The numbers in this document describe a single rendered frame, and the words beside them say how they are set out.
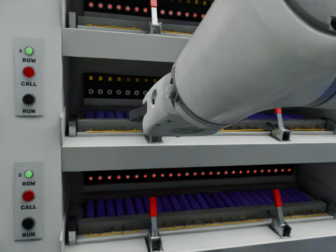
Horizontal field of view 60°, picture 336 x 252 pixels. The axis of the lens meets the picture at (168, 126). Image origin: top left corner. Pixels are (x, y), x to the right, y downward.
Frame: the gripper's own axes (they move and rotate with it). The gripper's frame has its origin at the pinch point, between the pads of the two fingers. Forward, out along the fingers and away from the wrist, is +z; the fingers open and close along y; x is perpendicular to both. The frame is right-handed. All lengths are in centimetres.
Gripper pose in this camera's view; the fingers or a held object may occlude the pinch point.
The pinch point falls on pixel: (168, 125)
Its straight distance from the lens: 44.1
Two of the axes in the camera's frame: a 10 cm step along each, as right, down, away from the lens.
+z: -2.5, 2.2, 9.4
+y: 9.7, 0.0, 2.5
